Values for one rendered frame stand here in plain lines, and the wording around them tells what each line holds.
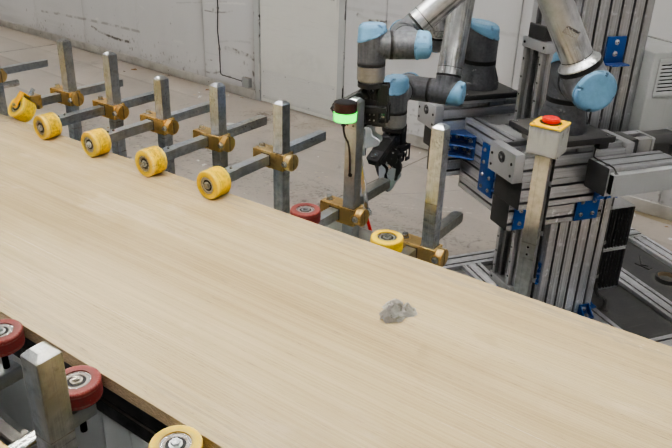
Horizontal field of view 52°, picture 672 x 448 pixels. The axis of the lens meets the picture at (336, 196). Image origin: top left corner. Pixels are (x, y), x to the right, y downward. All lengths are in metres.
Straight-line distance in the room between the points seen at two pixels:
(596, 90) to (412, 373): 1.01
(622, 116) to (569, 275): 0.61
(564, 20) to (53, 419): 1.48
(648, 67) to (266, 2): 3.82
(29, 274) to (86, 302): 0.19
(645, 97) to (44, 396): 2.03
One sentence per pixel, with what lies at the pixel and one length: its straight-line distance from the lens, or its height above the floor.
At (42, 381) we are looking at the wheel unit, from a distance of 0.92.
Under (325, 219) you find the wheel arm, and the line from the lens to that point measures 1.85.
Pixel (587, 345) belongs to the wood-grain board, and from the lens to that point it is 1.40.
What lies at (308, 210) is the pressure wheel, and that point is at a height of 0.91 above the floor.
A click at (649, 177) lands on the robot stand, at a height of 0.93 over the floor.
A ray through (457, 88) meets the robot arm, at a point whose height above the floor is 1.15.
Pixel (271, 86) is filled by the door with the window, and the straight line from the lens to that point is 5.83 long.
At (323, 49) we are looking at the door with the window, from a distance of 5.36.
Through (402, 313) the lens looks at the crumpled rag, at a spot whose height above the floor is 0.91.
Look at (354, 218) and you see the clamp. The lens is 1.87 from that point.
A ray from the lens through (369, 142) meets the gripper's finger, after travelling 1.89.
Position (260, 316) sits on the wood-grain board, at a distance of 1.37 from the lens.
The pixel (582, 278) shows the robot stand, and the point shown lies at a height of 0.39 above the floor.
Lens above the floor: 1.67
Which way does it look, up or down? 24 degrees down
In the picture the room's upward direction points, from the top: 2 degrees clockwise
